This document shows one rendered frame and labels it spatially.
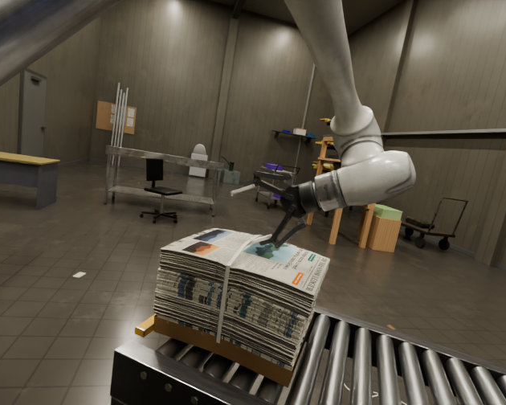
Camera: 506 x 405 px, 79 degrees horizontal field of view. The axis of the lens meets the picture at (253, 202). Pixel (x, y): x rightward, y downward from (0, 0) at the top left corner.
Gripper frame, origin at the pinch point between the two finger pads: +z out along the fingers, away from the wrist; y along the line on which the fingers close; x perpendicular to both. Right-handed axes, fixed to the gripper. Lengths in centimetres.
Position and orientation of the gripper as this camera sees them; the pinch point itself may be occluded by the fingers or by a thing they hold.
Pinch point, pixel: (243, 216)
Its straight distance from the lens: 81.5
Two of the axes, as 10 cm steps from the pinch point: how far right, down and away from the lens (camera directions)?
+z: -8.9, 2.7, 3.7
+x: 3.6, -0.9, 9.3
